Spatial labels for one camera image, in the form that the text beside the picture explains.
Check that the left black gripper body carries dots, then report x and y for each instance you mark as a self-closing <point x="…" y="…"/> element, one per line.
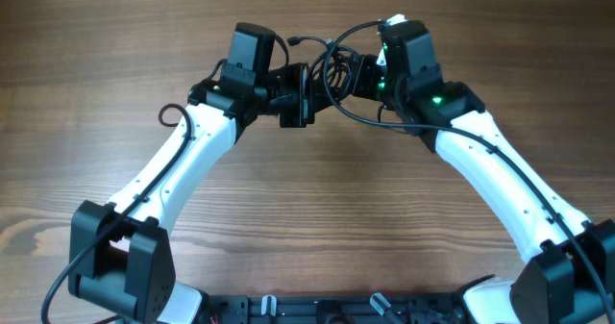
<point x="292" y="95"/>

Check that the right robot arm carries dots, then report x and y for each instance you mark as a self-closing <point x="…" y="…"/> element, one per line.
<point x="568" y="272"/>

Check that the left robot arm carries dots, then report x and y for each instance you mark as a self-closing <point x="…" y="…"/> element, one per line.
<point x="120" y="257"/>

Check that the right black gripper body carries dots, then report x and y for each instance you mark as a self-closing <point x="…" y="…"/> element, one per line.
<point x="371" y="80"/>

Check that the black aluminium base frame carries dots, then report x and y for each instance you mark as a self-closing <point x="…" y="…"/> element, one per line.
<point x="415" y="308"/>

